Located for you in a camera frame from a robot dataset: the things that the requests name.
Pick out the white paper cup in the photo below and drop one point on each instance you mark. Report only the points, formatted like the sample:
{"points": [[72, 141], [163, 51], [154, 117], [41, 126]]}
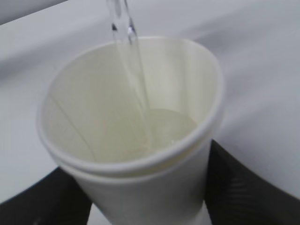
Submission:
{"points": [[133, 126]]}

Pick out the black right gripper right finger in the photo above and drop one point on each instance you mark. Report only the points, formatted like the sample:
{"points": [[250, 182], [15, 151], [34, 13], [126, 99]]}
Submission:
{"points": [[235, 195]]}

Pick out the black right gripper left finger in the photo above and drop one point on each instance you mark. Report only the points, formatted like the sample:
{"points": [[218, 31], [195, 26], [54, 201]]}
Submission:
{"points": [[55, 200]]}

